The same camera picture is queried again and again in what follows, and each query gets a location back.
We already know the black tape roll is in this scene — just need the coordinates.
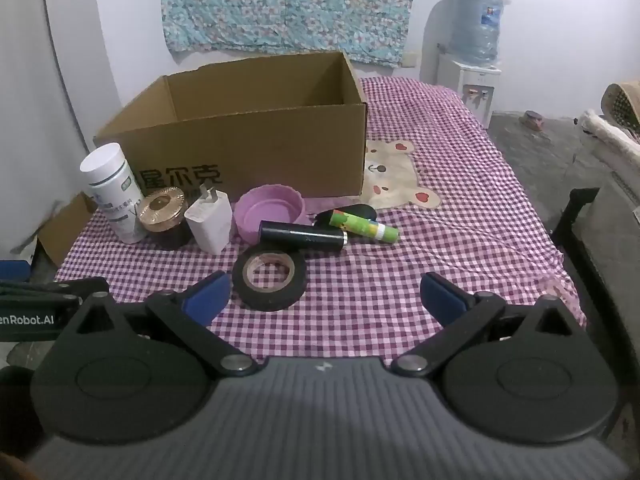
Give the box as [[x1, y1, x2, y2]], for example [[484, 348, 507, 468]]
[[231, 247, 308, 312]]

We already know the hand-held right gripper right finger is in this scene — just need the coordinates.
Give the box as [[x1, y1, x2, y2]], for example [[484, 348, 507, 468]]
[[388, 271, 589, 377]]

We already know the brown cardboard box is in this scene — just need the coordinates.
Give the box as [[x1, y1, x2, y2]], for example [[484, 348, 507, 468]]
[[92, 50, 369, 211]]

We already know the woven basket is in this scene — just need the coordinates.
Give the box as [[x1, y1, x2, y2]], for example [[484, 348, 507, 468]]
[[600, 80, 640, 133]]

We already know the white rolled mat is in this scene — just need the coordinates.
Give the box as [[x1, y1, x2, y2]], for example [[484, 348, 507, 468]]
[[575, 110, 640, 158]]

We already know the small black oval case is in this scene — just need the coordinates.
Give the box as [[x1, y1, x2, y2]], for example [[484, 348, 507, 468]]
[[312, 203, 378, 228]]

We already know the purple plastic bowl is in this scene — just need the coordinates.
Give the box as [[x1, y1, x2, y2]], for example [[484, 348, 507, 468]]
[[233, 184, 307, 245]]

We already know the purple checked bear cloth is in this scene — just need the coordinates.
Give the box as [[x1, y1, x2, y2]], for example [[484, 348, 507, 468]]
[[54, 77, 587, 361]]

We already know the white water dispenser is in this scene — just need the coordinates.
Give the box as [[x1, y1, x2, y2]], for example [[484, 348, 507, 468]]
[[437, 42, 502, 131]]

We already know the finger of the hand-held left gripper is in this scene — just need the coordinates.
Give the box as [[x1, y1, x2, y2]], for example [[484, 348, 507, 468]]
[[0, 277, 110, 302], [0, 260, 32, 284]]

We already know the black cylindrical tube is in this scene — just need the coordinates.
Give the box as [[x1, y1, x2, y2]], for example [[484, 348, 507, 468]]
[[258, 220, 348, 256]]

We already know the green glue stick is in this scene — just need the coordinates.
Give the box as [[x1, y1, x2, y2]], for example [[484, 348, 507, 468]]
[[328, 210, 399, 242]]

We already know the teal floral wall cloth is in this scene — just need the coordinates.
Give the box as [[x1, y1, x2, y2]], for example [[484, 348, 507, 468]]
[[160, 0, 437, 67]]

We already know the blue water jug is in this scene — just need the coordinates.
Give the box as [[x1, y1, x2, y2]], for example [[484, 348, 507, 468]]
[[450, 0, 506, 66]]

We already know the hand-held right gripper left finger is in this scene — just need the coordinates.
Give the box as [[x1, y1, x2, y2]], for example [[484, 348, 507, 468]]
[[50, 270, 261, 377]]

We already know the gold ridged round lid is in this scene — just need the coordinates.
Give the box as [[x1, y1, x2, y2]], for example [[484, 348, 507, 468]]
[[137, 186, 193, 251]]

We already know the loose cardboard sheet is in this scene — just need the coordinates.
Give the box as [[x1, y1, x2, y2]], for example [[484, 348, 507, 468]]
[[37, 192, 98, 267]]

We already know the white charger plug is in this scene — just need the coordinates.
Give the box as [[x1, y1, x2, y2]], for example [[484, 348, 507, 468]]
[[184, 182, 233, 256]]

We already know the white plastic bottle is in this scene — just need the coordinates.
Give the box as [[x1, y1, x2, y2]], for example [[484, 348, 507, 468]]
[[80, 142, 148, 245]]

